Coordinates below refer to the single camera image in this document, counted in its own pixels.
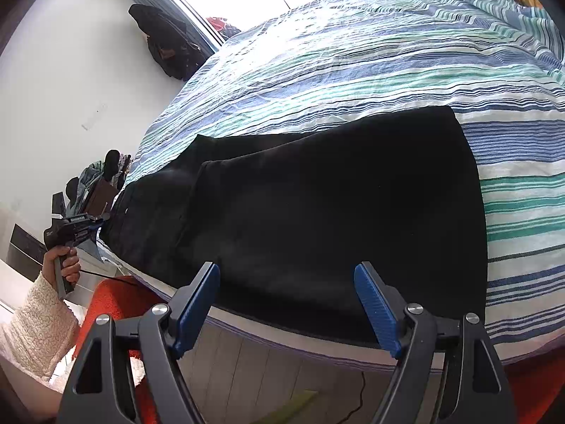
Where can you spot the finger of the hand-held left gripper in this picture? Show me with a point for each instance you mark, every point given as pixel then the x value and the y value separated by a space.
pixel 96 228
pixel 100 217

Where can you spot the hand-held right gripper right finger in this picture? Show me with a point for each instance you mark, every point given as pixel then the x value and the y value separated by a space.
pixel 377 309

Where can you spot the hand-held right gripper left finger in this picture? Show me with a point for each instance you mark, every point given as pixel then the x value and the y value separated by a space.
pixel 196 309

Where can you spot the black pants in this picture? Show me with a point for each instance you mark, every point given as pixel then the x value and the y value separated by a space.
pixel 309 212

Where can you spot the person's left forearm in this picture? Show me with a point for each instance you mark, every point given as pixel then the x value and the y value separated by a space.
pixel 35 327

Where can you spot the person's left hand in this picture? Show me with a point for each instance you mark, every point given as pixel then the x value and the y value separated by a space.
pixel 70 269

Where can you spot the brown box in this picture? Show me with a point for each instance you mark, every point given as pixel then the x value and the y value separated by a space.
pixel 102 196

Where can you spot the pile of clothes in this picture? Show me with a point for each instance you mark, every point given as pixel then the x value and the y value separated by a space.
pixel 86 172

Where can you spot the black flat box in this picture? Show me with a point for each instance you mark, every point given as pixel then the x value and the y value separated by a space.
pixel 26 249

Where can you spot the black bottle-shaped object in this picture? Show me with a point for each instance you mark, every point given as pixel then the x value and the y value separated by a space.
pixel 112 163

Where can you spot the orange rug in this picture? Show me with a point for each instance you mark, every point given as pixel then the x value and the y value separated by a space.
pixel 114 296

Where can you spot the yellow green strip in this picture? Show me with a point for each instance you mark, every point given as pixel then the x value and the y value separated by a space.
pixel 287 410

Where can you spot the black hanging bag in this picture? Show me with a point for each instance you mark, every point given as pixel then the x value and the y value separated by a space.
pixel 167 44

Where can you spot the red cloth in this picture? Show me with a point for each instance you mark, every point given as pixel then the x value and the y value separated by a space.
pixel 218 22

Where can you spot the striped bed blanket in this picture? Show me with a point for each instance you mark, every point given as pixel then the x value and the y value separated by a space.
pixel 397 53

